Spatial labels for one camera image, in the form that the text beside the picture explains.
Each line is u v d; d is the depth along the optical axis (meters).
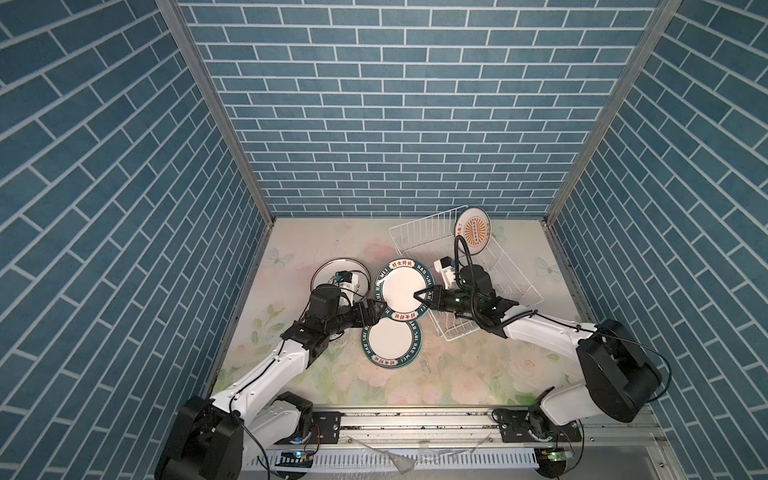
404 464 0.69
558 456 0.71
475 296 0.66
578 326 0.50
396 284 0.85
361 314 0.72
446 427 0.75
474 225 1.06
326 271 0.99
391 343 0.86
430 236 1.11
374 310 0.73
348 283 0.75
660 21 0.72
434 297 0.75
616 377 0.43
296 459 0.72
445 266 0.79
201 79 0.81
